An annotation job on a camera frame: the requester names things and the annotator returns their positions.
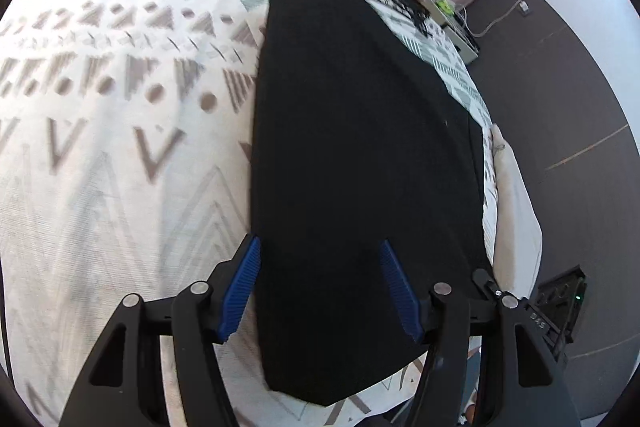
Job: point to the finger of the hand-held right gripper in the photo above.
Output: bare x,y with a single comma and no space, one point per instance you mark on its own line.
486,282

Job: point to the green packet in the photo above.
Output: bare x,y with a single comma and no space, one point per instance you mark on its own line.
444,6

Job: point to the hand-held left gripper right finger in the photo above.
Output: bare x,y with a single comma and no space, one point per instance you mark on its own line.
400,292

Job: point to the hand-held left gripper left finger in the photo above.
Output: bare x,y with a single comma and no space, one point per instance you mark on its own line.
242,289

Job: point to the patterned white bed blanket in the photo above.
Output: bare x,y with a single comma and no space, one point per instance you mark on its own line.
125,82

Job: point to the white wall socket plug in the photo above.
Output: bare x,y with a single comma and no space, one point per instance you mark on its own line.
524,7

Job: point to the white box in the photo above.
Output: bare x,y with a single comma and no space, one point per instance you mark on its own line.
462,42

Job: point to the black shirt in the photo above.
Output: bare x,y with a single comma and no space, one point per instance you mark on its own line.
350,132

